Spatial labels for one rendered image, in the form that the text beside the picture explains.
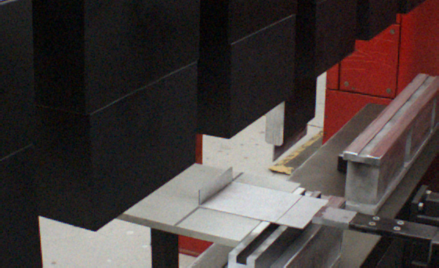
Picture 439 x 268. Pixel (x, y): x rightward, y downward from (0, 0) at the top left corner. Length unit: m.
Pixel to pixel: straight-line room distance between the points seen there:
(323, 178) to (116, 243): 1.79
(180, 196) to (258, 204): 0.09
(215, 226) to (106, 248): 2.16
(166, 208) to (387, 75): 0.91
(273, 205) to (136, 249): 2.11
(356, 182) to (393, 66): 0.55
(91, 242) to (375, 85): 1.59
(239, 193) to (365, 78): 0.84
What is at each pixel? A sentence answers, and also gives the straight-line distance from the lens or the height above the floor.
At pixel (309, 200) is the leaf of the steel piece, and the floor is 1.00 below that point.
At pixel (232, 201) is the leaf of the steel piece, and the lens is 1.04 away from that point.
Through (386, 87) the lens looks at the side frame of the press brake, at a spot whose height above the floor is 0.91.
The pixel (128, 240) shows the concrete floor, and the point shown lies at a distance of 3.19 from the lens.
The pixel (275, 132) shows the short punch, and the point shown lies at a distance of 0.93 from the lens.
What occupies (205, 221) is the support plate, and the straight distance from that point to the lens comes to 0.99.
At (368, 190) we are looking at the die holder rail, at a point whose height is 0.91.
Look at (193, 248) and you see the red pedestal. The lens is 3.07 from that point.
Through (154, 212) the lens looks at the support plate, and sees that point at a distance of 1.01.
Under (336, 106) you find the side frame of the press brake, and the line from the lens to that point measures 1.89.
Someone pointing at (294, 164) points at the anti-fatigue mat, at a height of 0.02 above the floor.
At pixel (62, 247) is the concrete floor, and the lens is 3.15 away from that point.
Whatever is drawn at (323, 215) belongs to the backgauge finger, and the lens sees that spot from 1.01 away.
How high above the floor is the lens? 1.42
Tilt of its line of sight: 19 degrees down
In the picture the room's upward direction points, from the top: 1 degrees clockwise
